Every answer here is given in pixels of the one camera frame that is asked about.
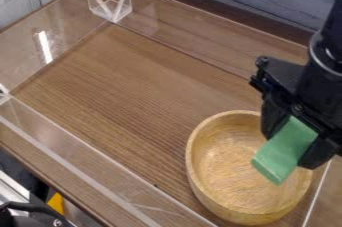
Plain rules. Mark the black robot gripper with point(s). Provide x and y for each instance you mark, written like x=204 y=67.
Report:
x=304 y=91

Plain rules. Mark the green rectangular block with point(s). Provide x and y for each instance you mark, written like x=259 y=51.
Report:
x=277 y=156

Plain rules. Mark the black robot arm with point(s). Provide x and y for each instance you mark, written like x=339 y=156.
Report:
x=332 y=14

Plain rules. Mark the light wooden bowl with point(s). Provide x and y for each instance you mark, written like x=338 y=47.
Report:
x=225 y=183

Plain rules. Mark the yellow warning label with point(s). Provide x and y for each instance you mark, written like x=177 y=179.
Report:
x=56 y=203

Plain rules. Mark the clear acrylic tray wall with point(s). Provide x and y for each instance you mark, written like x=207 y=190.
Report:
x=105 y=96

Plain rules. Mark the clear acrylic corner bracket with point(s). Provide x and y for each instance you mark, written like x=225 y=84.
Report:
x=112 y=10

